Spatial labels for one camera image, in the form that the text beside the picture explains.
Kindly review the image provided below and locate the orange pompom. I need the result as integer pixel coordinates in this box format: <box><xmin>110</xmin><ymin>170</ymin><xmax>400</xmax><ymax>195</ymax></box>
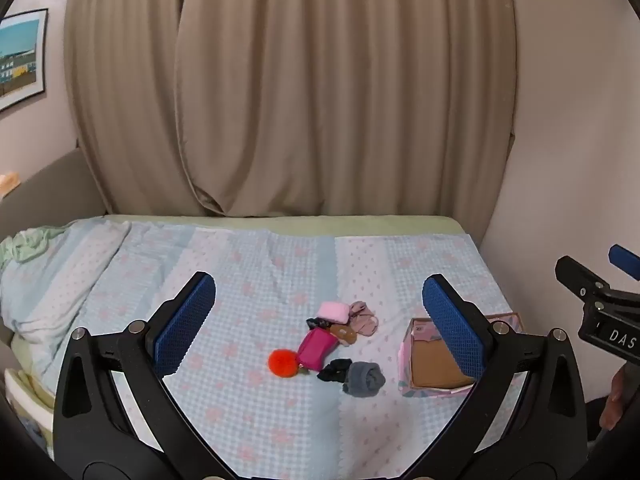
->
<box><xmin>268</xmin><ymin>349</ymin><xmax>300</xmax><ymax>376</ymax></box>

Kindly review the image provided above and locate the framed wall poster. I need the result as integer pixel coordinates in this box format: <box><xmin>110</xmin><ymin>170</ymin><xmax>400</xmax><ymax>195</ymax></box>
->
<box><xmin>0</xmin><ymin>8</ymin><xmax>49</xmax><ymax>112</ymax></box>

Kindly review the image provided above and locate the pink cardboard box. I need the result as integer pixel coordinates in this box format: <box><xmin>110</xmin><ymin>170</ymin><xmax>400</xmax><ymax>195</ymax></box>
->
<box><xmin>398</xmin><ymin>312</ymin><xmax>524</xmax><ymax>399</ymax></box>

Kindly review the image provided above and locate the magenta pouch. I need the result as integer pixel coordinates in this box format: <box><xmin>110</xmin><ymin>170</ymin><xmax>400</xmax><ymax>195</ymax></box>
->
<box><xmin>297</xmin><ymin>328</ymin><xmax>339</xmax><ymax>371</ymax></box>

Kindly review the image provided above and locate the beige curtain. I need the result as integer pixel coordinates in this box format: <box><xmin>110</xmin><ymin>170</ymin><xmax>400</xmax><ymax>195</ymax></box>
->
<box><xmin>64</xmin><ymin>0</ymin><xmax>517</xmax><ymax>220</ymax></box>

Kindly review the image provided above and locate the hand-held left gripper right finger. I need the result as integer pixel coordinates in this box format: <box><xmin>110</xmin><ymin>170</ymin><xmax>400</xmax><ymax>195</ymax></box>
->
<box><xmin>405</xmin><ymin>274</ymin><xmax>589</xmax><ymax>480</ymax></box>

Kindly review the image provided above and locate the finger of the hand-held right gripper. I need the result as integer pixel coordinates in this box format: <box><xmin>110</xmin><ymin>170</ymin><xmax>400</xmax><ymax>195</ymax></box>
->
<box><xmin>555</xmin><ymin>255</ymin><xmax>612</xmax><ymax>307</ymax></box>
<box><xmin>608</xmin><ymin>244</ymin><xmax>640</xmax><ymax>282</ymax></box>

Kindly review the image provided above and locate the mauve pink sock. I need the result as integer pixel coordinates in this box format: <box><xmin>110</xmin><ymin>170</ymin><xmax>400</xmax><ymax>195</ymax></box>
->
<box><xmin>347</xmin><ymin>301</ymin><xmax>379</xmax><ymax>336</ymax></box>

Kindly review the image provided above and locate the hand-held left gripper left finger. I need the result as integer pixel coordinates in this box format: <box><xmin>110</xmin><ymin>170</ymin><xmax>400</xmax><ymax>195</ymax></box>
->
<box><xmin>52</xmin><ymin>271</ymin><xmax>236</xmax><ymax>480</ymax></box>

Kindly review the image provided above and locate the light green bed sheet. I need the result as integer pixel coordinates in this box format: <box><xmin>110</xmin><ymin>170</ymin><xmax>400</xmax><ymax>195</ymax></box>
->
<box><xmin>9</xmin><ymin>214</ymin><xmax>468</xmax><ymax>408</ymax></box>

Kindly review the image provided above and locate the light pink cloth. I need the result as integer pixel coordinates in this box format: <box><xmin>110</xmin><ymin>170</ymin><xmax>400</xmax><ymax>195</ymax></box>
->
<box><xmin>318</xmin><ymin>301</ymin><xmax>350</xmax><ymax>325</ymax></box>

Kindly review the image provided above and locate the crumpled light green cloth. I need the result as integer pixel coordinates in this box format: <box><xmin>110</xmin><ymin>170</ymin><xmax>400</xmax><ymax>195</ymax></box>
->
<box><xmin>0</xmin><ymin>226</ymin><xmax>66</xmax><ymax>270</ymax></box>

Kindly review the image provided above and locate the brown sock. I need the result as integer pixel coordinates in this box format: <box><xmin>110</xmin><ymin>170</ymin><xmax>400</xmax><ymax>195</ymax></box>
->
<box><xmin>330</xmin><ymin>324</ymin><xmax>358</xmax><ymax>346</ymax></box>

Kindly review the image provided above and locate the grey sock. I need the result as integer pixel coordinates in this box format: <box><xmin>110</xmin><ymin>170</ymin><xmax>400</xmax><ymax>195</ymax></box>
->
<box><xmin>343</xmin><ymin>361</ymin><xmax>386</xmax><ymax>396</ymax></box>

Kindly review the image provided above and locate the person's right hand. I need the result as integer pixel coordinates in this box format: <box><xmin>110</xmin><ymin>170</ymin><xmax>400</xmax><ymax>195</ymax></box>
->
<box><xmin>601</xmin><ymin>362</ymin><xmax>635</xmax><ymax>431</ymax></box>

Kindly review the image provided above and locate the black sock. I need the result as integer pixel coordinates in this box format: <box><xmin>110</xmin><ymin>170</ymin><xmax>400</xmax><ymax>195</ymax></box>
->
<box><xmin>317</xmin><ymin>358</ymin><xmax>353</xmax><ymax>383</ymax></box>

